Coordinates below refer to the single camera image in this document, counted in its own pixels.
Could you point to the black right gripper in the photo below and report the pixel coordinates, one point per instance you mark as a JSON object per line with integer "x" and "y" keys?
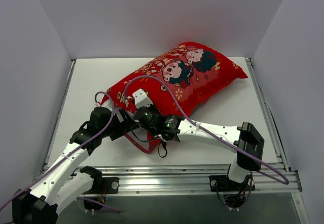
{"x": 139, "y": 115}

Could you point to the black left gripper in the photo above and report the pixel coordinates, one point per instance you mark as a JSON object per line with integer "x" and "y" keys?
{"x": 121, "y": 123}

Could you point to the red printed pillowcase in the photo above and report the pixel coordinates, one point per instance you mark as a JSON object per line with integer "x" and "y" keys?
{"x": 183, "y": 78}

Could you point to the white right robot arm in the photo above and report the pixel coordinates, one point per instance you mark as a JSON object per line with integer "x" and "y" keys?
{"x": 244, "y": 140}

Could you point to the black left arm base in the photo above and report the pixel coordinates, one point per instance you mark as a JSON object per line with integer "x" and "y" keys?
{"x": 108, "y": 185}

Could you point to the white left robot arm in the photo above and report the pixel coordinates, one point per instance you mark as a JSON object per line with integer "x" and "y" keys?
{"x": 56, "y": 188}

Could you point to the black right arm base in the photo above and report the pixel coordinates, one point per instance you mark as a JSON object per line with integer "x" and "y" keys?
{"x": 222, "y": 183}

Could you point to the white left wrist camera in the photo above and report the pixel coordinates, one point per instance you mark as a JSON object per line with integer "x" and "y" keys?
{"x": 107, "y": 104}

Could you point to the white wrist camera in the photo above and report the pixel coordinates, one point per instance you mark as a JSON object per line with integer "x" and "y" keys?
{"x": 141, "y": 99}
{"x": 107, "y": 104}

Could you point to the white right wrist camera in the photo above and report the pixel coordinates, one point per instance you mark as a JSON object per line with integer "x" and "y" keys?
{"x": 141, "y": 99}

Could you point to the aluminium side rail left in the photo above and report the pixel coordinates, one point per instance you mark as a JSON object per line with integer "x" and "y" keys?
{"x": 57, "y": 118}

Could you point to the aluminium side rail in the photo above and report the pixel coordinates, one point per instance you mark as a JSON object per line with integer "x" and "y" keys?
{"x": 269, "y": 120}
{"x": 57, "y": 118}

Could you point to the aluminium front mounting rail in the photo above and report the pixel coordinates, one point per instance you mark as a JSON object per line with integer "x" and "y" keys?
{"x": 176, "y": 180}

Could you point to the aluminium side rail right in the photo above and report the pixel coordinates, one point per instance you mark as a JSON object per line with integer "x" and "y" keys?
{"x": 269, "y": 120}

